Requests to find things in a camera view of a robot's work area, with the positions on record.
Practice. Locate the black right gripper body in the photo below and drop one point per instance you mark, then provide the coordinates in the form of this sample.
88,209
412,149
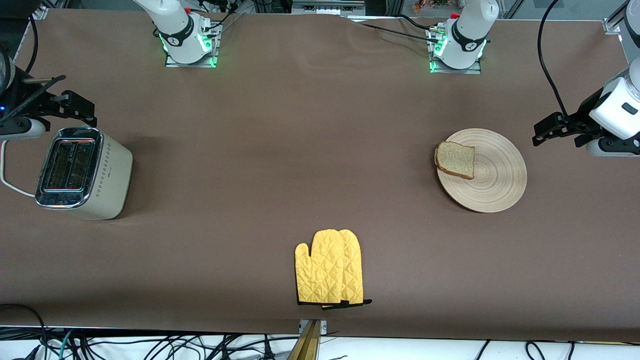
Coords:
24,98

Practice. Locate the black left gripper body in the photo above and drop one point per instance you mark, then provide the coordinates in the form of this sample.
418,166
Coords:
581,120

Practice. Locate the round wooden plate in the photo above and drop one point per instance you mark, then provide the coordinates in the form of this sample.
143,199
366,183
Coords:
495,175

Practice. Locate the brown-crust bread slice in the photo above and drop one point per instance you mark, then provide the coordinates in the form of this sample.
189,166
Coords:
456,159

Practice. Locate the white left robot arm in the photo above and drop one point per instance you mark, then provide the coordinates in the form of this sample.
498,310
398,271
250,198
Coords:
470,25

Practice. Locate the beige chrome two-slot toaster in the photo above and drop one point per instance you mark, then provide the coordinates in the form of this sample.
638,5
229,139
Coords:
107,175

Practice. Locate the brown table cover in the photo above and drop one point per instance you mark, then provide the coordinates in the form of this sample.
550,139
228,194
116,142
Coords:
400,275

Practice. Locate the yellow quilted oven mitt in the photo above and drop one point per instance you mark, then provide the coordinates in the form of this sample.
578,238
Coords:
354,270
320,270

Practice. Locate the golden metal beam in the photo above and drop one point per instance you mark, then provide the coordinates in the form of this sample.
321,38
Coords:
306,347

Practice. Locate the silver table corner bracket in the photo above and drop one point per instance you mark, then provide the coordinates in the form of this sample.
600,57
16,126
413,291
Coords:
612,26
39,13

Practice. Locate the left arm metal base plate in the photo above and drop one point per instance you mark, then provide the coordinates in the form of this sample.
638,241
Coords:
472,71

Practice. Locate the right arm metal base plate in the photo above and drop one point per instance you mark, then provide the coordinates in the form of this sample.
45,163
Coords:
172,62

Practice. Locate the grey aluminium frame rail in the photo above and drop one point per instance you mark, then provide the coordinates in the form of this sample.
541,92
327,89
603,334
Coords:
325,7

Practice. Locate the small silver metal bracket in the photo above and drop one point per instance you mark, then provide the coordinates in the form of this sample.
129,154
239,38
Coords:
324,327

